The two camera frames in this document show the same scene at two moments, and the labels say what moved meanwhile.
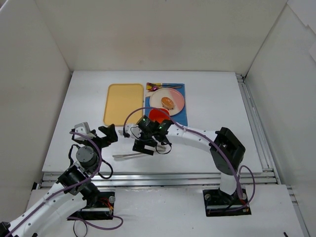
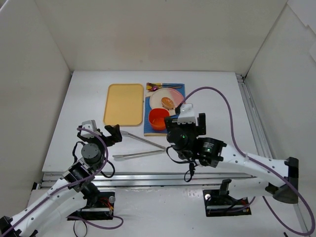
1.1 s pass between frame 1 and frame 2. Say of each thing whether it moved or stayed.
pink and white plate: stayed
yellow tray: stayed
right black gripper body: moved
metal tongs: stayed
